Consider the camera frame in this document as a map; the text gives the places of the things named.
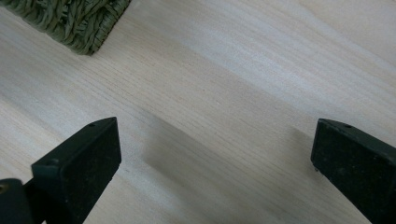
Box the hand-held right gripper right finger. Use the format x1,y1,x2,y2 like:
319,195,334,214
310,118,396,224

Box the green knitted cloth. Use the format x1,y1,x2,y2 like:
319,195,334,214
0,0,134,56

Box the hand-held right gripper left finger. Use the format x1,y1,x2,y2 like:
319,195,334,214
23,116,122,224

